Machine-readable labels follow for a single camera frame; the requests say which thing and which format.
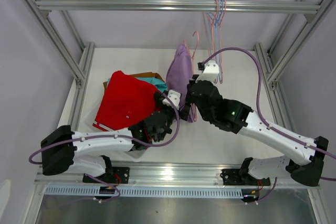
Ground pink hanger of red trousers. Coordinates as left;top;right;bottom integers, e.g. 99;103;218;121
203;13;216;55

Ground pink hanger of lilac trousers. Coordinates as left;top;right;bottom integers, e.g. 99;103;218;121
182;30;200;123

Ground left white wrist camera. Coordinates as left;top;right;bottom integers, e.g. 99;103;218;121
162;90;182;110

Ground red trousers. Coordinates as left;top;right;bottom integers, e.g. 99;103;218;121
93;71;159;131

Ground blue hanger of teal trousers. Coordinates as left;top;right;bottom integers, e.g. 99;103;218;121
214;0;226;84

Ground white plastic basket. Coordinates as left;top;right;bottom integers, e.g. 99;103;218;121
78;113;145;162

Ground brown trousers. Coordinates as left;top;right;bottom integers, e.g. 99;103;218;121
102;71;163;93

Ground slotted cable duct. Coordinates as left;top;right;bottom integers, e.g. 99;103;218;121
45;185;243;199

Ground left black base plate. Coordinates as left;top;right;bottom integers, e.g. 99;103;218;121
82;166;131;201

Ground blue hanger of brown trousers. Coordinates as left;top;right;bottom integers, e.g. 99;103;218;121
209;0;225;84

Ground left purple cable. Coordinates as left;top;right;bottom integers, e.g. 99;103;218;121
28;92;181;206

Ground teal trousers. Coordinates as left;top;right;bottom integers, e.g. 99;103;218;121
104;76;167;92

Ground aluminium hanging rail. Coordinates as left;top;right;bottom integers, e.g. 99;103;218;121
35;0;321;14

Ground aluminium frame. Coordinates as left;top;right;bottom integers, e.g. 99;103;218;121
11;0;335;223

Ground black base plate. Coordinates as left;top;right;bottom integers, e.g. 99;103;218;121
82;166;131;201
220;168;271;186

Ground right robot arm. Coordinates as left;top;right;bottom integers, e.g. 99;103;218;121
185;76;329;187

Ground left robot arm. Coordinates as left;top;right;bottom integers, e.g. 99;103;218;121
40;90;182;183

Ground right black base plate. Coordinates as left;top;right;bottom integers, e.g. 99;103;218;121
220;168;271;186

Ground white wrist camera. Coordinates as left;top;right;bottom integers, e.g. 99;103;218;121
196;60;219;82
162;90;182;110

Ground lilac trousers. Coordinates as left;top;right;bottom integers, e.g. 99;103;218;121
166;42;193;109

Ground pink hanger of yellow trousers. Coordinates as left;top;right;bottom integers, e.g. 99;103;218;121
203;0;224;83

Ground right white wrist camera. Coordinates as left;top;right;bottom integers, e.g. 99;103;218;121
196;60;219;82

